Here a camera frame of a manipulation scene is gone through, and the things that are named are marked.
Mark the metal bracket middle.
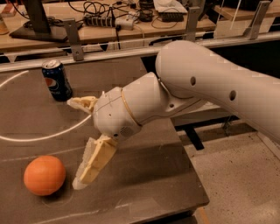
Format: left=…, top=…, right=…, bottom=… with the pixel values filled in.
left=185, top=6, right=200, bottom=42

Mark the metal bracket left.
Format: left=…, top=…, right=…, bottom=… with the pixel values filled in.
left=63, top=18, right=84, bottom=61

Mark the grey metal rail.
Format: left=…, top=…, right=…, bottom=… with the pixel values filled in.
left=0, top=31, right=280, bottom=73

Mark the white power adapter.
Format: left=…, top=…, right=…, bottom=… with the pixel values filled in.
left=115, top=18, right=134, bottom=31

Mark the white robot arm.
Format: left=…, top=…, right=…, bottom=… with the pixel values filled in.
left=67, top=40, right=280, bottom=190

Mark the metal bracket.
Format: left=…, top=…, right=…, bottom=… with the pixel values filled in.
left=63, top=18, right=84, bottom=61
left=185, top=6, right=200, bottom=42
left=243, top=0, right=270, bottom=40

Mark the black monitor stand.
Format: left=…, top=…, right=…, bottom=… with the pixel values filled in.
left=8, top=0, right=84, bottom=44

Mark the white bench shelf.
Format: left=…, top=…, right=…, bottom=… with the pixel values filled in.
left=171, top=102, right=231, bottom=126

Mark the power strip with plugs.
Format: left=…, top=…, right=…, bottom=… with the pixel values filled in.
left=83, top=15, right=116, bottom=27

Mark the metal bracket right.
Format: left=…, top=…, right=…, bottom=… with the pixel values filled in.
left=243, top=0, right=270, bottom=40

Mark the blue Pepsi can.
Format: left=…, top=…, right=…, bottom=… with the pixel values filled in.
left=42, top=59, right=73, bottom=102

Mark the black cable bundle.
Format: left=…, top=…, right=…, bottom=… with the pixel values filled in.
left=67, top=0, right=138, bottom=18

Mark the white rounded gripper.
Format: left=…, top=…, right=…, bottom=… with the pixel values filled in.
left=66, top=87, right=142, bottom=190

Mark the orange fruit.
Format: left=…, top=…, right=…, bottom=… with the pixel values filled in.
left=24, top=156, right=66, bottom=196

